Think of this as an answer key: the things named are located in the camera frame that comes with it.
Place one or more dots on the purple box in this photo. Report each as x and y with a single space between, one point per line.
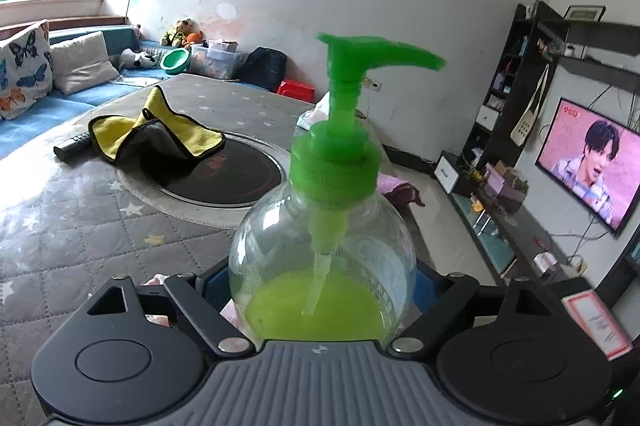
505 186

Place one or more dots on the clear plastic storage box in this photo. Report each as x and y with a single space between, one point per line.
217 61

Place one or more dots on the brown teddy bear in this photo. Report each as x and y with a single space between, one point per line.
176 34

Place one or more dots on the white box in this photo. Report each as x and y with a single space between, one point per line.
446 173

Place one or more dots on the pink bordered certificate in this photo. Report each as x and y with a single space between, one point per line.
595 321

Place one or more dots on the white tissue pack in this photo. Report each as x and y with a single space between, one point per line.
312 114

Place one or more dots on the framed picture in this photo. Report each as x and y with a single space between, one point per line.
585 13

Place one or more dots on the dark television stand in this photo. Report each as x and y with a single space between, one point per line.
525 231

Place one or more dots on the white pillow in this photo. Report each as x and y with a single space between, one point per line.
82 64

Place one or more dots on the green plastic basin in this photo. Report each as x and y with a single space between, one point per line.
175 60

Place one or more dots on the yellow grey microfibre cloth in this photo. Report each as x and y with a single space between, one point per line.
115 134

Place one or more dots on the orange plush toy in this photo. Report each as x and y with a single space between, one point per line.
195 39

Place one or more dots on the flat screen television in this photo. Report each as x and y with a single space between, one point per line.
590 161

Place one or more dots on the black remote control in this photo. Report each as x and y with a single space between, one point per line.
70 147

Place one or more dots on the round black induction hob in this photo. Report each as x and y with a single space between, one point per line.
225 181

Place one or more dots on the clear pump bottle green liquid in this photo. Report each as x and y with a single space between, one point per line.
325 171

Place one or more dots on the blue sofa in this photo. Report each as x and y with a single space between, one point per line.
30 126

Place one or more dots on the white black plush toy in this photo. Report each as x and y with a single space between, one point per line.
137 60

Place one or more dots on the black wall shelf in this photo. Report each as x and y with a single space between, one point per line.
600 34

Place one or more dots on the wall socket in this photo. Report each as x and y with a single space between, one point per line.
373 84

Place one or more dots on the purple pink cloth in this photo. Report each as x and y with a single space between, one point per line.
400 191

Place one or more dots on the red box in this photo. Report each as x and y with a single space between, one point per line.
297 90

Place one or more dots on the beige tote bag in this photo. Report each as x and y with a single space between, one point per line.
525 129

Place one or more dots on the butterfly print cushion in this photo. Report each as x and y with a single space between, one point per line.
25 66

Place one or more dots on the black backpack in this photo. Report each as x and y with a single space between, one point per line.
262 69

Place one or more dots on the black shelf unit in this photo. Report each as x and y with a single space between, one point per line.
520 36

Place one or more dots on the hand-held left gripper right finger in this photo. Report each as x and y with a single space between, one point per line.
430 288

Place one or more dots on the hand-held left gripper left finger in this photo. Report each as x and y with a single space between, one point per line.
217 291

